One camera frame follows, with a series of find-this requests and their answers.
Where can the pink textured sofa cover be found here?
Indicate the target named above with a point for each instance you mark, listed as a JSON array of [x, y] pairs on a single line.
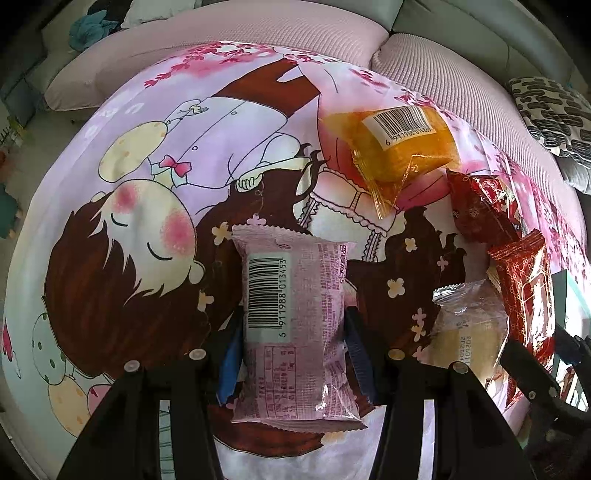
[[231, 23]]

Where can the orange snack packet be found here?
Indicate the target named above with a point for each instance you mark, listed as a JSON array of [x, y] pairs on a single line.
[[401, 152]]

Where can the black and white patterned pillow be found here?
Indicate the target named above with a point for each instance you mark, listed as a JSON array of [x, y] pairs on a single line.
[[549, 115]]

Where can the dark teal object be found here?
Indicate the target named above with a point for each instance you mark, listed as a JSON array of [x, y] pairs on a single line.
[[8, 207]]

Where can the teal cloth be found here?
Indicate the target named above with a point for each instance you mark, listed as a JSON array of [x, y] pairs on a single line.
[[85, 30]]

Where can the teal cardboard tray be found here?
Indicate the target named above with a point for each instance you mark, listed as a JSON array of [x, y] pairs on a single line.
[[572, 295]]

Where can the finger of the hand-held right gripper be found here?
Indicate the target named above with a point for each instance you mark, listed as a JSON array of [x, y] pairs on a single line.
[[575, 344], [531, 371]]

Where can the small red snack packet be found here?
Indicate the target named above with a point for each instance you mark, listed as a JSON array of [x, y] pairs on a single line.
[[475, 212]]

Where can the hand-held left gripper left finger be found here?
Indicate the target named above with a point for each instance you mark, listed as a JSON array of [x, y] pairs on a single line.
[[228, 369]]

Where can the pink printed cartoon blanket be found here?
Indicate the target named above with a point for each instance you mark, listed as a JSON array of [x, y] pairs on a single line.
[[115, 184]]

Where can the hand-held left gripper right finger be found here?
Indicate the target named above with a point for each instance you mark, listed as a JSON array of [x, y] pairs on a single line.
[[362, 364]]

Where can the pink snack packet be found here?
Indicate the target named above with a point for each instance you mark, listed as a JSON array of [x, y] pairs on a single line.
[[295, 295]]

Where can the light grey pillow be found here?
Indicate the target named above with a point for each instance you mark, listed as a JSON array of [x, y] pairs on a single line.
[[147, 9]]

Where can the clear labelled bun packet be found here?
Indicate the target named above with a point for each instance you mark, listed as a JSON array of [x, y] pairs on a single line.
[[461, 332]]

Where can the red patterned snack packet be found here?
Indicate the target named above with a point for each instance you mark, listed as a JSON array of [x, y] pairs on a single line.
[[526, 295]]

